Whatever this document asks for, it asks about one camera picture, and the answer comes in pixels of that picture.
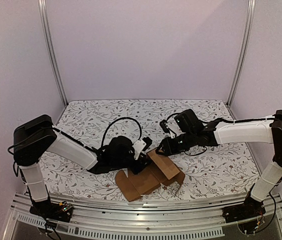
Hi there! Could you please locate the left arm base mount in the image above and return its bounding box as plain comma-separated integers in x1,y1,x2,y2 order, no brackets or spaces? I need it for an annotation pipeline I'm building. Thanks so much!
29,198,74,223

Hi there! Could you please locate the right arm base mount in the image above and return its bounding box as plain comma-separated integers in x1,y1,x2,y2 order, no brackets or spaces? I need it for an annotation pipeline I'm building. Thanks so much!
222,197,266,223

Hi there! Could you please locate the left aluminium frame post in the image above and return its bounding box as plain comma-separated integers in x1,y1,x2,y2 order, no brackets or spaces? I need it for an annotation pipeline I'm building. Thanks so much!
38,0,69,107

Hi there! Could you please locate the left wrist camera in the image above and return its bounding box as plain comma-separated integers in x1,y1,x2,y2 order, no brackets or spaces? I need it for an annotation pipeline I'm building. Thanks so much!
132,136,153,160

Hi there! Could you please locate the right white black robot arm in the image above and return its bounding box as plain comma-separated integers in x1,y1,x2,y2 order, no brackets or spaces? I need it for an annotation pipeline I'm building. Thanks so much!
155,109,282,218

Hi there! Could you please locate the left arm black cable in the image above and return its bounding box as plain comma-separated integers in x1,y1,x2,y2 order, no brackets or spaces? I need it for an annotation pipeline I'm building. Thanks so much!
100,116,143,151

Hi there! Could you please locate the right aluminium frame post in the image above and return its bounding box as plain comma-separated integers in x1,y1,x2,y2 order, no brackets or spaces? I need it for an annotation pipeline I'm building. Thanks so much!
226,0,256,108

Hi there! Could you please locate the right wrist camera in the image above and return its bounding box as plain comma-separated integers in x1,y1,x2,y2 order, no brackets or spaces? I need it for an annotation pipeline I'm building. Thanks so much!
159,120,177,139

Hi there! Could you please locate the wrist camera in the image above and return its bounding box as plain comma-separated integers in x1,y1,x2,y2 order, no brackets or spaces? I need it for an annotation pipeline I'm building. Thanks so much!
159,120,177,139
132,136,153,160

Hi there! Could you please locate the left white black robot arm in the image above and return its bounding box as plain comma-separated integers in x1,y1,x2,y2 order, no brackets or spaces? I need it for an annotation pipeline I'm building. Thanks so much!
7,114,153,217

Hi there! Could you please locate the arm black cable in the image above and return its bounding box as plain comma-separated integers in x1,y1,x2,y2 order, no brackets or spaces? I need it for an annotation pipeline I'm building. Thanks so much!
183,146,208,156
100,116,143,151

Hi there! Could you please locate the aluminium frame post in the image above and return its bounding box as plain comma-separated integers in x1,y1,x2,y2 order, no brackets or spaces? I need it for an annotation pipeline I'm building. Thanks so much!
226,0,256,108
38,0,69,107

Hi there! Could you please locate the front aluminium rail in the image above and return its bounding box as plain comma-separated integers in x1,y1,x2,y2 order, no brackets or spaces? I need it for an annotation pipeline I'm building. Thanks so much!
2,193,282,240

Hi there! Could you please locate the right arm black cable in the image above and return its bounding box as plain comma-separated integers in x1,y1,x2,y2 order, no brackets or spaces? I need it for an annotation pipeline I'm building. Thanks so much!
183,146,208,156

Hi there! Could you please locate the brown cardboard box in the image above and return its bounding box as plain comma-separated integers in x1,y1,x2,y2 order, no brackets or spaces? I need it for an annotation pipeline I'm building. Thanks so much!
115,149,185,202

